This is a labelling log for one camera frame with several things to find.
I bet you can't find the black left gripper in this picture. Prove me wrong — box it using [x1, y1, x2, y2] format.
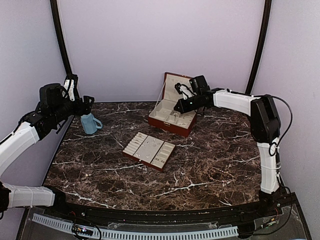
[51, 95, 94, 124]

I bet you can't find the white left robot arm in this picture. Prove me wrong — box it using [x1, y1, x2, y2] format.
[0, 80, 95, 218]

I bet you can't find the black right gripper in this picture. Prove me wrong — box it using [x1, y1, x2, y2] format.
[174, 94, 204, 114]

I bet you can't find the white slotted cable duct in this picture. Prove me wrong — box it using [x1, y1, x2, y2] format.
[31, 213, 239, 240]

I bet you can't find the light blue ceramic mug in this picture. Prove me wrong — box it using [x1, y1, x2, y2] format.
[80, 113, 103, 135]

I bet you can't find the black corner frame post right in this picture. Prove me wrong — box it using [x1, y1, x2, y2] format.
[245, 0, 272, 95]

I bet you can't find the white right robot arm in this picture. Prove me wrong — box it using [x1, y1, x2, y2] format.
[173, 88, 293, 195]

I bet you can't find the black corner frame post left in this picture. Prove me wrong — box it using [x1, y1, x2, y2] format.
[49, 0, 82, 107]

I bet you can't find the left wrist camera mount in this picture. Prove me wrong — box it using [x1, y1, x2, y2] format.
[62, 74, 79, 102]

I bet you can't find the red open jewelry box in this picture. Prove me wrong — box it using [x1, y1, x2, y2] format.
[148, 72, 197, 137]

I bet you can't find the red jewelry tray insert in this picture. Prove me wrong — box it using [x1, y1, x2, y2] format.
[122, 132, 176, 172]

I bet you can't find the black corner frame post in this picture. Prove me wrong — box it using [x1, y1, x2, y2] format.
[245, 0, 272, 95]
[49, 0, 82, 107]

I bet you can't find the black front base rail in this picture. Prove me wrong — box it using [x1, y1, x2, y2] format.
[46, 202, 283, 226]

